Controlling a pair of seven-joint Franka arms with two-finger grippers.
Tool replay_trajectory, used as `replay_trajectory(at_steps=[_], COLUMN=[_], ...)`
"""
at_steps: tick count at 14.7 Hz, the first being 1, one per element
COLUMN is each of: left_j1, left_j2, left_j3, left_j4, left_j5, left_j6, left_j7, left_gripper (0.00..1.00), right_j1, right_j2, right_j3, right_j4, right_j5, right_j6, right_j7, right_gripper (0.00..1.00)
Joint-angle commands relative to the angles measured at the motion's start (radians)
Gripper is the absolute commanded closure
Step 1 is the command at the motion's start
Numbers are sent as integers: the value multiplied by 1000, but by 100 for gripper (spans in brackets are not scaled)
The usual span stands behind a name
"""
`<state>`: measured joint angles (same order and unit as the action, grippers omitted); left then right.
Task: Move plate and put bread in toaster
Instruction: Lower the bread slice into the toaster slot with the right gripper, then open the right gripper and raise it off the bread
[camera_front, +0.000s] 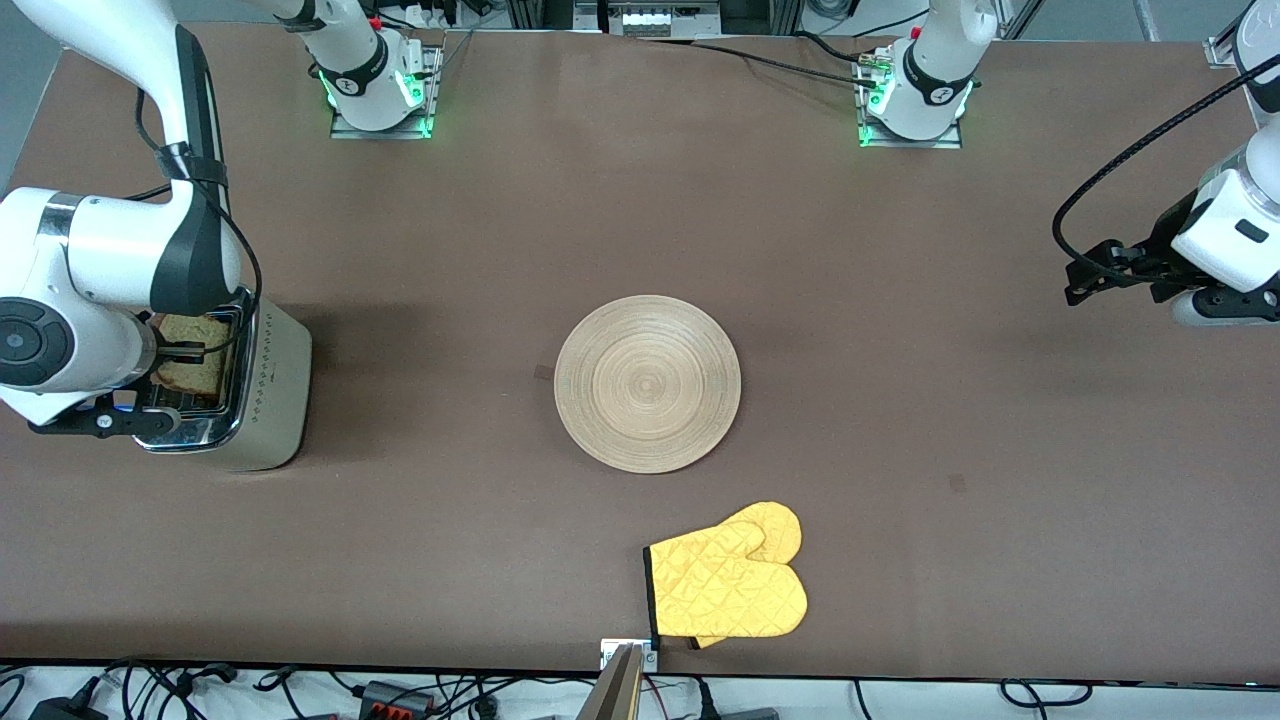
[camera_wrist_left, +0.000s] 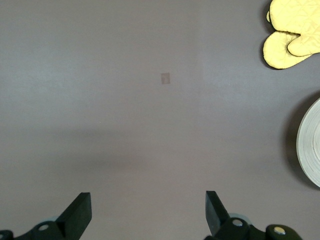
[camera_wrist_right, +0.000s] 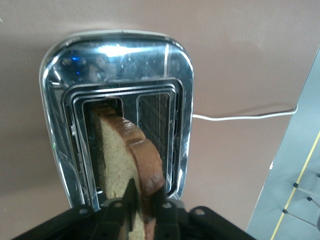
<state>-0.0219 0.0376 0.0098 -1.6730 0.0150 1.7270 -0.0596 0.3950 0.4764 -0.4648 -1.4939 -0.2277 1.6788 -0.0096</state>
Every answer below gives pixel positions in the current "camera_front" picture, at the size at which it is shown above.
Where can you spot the metal table corner bracket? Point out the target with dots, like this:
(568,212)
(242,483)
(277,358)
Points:
(1221,53)

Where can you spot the black power adapter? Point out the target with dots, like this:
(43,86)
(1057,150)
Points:
(65,710)

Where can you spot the black box with orange connectors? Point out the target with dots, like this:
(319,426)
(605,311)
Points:
(395,697)

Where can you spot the silver two-slot toaster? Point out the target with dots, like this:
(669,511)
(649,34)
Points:
(275,400)

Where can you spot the white power strip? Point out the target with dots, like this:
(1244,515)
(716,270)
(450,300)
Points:
(650,20)

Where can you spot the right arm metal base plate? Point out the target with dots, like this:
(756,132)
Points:
(380,131)

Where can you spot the metal table edge clamp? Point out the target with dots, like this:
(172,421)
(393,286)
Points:
(610,650)

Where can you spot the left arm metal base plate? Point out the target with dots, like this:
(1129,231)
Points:
(910,143)

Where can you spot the yellow quilted oven mitt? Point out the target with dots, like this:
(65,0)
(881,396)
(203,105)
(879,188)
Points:
(725,590)

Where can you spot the brown bread slice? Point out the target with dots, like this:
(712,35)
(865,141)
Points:
(205,330)

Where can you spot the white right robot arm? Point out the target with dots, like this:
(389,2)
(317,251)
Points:
(100,240)

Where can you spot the aluminium beam at table edge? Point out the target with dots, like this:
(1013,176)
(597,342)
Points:
(612,695)

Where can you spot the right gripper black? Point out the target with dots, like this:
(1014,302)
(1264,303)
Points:
(177,352)

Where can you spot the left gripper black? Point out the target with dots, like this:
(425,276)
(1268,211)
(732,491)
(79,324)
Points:
(1161,241)

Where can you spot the round wooden plate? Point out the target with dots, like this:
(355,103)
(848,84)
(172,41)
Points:
(648,383)

